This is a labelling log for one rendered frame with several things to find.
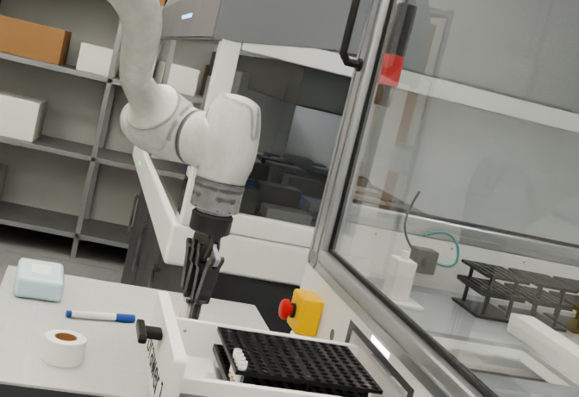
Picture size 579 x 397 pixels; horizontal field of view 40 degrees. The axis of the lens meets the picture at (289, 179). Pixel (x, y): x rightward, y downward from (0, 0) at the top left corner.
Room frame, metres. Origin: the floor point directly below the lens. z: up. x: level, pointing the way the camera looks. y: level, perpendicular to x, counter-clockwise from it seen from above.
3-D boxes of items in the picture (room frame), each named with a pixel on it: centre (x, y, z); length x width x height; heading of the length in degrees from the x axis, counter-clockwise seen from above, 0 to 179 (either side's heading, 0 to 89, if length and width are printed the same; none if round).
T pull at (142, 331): (1.13, 0.15, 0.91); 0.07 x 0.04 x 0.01; 15
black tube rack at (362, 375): (1.19, -0.07, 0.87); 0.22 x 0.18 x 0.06; 105
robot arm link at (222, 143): (1.44, 0.13, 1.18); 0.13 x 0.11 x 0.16; 58
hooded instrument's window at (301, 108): (2.96, -0.07, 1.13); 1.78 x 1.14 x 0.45; 15
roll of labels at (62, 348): (1.31, 0.30, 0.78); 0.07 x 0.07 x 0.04
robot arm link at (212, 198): (1.43, 0.12, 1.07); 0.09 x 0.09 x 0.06
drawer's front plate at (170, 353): (1.13, 0.12, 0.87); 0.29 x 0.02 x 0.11; 15
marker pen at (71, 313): (1.55, 0.30, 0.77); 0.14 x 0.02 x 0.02; 118
